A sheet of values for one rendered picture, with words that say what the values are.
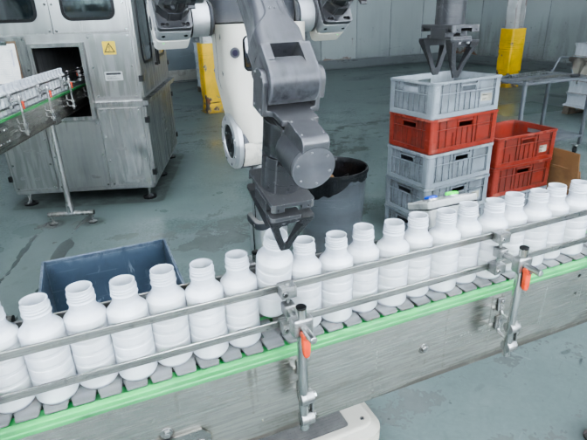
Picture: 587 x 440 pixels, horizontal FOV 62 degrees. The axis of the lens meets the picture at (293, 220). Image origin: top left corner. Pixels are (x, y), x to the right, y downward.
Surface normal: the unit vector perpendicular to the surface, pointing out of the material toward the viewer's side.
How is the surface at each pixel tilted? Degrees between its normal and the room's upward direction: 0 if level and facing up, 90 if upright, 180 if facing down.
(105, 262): 90
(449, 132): 90
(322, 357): 90
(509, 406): 0
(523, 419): 0
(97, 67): 90
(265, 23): 47
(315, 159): 104
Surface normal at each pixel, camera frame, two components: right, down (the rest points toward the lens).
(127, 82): 0.09, 0.39
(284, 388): 0.40, 0.35
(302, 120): 0.11, -0.76
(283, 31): 0.27, -0.37
